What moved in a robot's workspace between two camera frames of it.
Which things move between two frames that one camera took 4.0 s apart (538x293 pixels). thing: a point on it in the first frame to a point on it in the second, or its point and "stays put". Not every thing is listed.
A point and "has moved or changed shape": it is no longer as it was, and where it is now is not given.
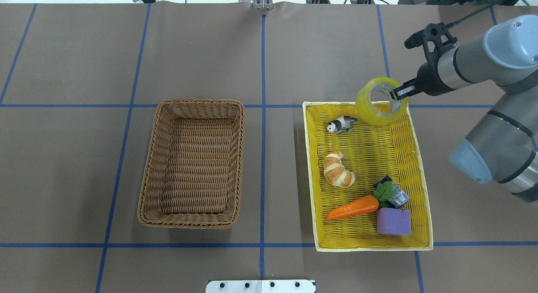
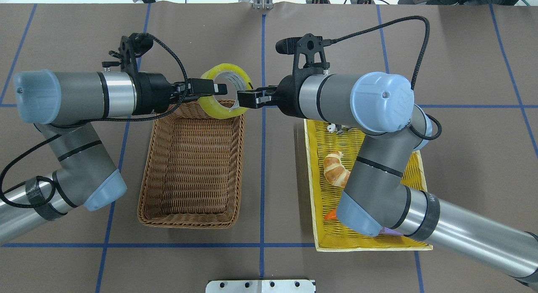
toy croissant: x=335 y=172 stays put
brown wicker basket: x=192 y=175 stays put
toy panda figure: x=341 y=124 stays put
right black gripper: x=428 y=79 to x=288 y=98
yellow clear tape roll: x=369 y=113 has moved or changed shape
